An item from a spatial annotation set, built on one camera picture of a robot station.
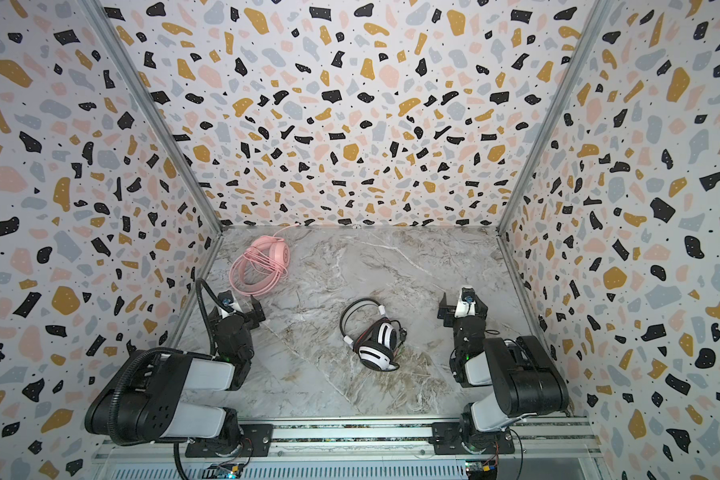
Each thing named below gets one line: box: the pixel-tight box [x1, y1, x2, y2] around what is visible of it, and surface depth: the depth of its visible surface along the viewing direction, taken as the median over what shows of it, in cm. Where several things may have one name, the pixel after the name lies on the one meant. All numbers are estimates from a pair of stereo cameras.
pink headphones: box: [229, 223, 301, 297], surface depth 105 cm
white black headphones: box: [340, 298, 400, 372], surface depth 83 cm
